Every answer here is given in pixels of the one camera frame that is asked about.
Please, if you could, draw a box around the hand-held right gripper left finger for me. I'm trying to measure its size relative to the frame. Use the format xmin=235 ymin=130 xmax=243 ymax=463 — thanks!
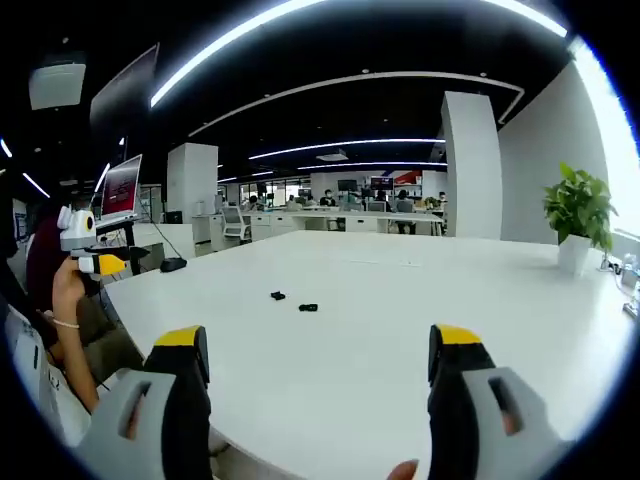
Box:
xmin=74 ymin=324 xmax=214 ymax=480

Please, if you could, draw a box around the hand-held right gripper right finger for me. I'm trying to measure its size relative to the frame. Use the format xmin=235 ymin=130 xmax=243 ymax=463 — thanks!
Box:
xmin=427 ymin=323 xmax=577 ymax=480

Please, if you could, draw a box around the person's left hand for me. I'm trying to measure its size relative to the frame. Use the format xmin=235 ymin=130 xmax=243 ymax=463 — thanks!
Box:
xmin=51 ymin=257 xmax=86 ymax=325

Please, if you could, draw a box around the person's right hand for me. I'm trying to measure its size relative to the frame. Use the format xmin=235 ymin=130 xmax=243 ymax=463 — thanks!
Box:
xmin=389 ymin=459 xmax=421 ymax=480

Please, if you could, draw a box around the laptop stand desk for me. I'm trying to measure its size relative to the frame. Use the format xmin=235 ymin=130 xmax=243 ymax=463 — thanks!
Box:
xmin=93 ymin=218 xmax=152 ymax=277

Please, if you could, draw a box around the silver laptop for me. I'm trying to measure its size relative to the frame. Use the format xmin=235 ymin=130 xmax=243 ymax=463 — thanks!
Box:
xmin=98 ymin=153 xmax=144 ymax=223

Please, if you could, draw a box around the person in white shirt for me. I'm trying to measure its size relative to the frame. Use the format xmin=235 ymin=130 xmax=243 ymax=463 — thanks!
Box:
xmin=3 ymin=303 xmax=95 ymax=447

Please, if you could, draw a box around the white mesh office chair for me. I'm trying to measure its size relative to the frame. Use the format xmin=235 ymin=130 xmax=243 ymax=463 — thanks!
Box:
xmin=219 ymin=205 xmax=252 ymax=246

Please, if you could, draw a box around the hanging dark screen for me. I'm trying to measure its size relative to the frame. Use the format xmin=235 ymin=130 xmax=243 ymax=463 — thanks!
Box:
xmin=89 ymin=42 xmax=162 ymax=147

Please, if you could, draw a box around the ceiling air conditioner unit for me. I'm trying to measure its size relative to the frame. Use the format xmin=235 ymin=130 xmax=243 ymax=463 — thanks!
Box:
xmin=27 ymin=60 xmax=85 ymax=112

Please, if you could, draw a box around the white plant pot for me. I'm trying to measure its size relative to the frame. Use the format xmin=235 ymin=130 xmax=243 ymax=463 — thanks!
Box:
xmin=557 ymin=233 xmax=594 ymax=277

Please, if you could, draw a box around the white office desk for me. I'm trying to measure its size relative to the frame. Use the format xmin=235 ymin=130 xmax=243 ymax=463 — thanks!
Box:
xmin=239 ymin=209 xmax=446 ymax=236

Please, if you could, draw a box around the clear plastic bottle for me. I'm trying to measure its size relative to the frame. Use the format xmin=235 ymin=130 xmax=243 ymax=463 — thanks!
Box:
xmin=621 ymin=253 xmax=640 ymax=289

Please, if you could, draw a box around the green leafy plant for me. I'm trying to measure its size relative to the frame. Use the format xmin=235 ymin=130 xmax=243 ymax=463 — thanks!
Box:
xmin=542 ymin=161 xmax=619 ymax=251

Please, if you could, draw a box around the long ceiling light strip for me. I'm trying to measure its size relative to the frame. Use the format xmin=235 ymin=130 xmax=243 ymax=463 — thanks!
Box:
xmin=149 ymin=0 xmax=329 ymax=109

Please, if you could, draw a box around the curved ceiling light strip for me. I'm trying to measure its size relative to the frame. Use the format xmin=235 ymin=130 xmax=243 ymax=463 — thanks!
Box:
xmin=247 ymin=138 xmax=447 ymax=162

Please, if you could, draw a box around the white bead bracelet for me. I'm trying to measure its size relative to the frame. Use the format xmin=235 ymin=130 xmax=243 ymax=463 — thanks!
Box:
xmin=42 ymin=309 xmax=81 ymax=330

